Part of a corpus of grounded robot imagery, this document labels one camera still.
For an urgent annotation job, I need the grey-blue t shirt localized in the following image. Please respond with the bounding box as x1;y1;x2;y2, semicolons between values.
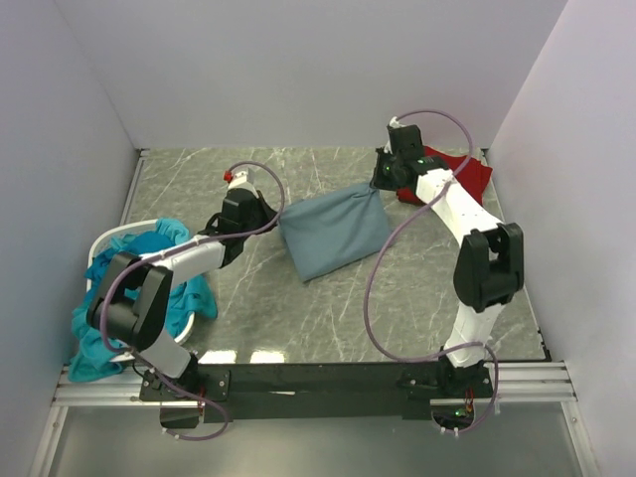
279;183;392;282

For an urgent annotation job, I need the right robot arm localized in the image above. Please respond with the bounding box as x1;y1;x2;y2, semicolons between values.
372;118;524;394

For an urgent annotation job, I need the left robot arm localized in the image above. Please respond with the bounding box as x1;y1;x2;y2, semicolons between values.
86;185;282;398

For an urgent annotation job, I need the teal t shirts pile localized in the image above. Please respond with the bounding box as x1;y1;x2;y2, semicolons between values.
69;218;218;383

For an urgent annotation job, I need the red folded t shirt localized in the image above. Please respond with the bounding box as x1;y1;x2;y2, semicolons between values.
396;146;493;206

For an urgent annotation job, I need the white laundry basket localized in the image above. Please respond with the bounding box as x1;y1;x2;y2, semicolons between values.
87;219;195;344

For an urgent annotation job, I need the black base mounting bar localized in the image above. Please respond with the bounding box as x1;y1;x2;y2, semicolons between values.
138;362;498;429

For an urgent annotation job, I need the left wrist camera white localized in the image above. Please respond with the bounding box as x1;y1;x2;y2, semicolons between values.
224;167;256;194

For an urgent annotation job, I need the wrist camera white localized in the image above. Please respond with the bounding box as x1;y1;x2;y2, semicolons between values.
224;167;256;194
388;116;402;129

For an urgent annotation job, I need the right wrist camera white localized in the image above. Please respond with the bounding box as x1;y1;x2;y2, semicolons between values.
388;116;402;129

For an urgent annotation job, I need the aluminium frame rail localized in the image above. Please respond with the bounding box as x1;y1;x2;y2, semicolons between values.
52;362;577;407

